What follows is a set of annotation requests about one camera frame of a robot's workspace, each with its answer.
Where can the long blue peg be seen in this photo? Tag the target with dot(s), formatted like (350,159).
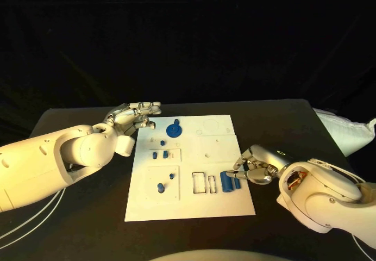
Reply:
(160,188)

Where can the slim blue cylinder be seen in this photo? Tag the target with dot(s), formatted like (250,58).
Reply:
(237,184)

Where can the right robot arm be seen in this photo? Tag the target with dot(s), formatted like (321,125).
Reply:
(322,193)

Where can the blue gear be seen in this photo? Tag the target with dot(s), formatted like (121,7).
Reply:
(172,131)

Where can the white task board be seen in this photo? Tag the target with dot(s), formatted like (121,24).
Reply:
(187,204)

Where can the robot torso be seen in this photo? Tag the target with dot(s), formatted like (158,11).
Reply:
(216,257)

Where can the white fabric sack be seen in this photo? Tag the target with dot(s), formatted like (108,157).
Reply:
(342,132)

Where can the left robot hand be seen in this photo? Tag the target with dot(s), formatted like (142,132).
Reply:
(128,116)

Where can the small blue peg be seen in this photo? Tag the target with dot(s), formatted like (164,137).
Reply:
(175,121)

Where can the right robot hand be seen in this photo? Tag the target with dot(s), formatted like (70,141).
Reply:
(269,159)

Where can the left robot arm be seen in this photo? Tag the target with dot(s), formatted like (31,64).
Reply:
(28,173)

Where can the large blue cylinder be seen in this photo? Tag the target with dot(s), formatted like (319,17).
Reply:
(226,183)

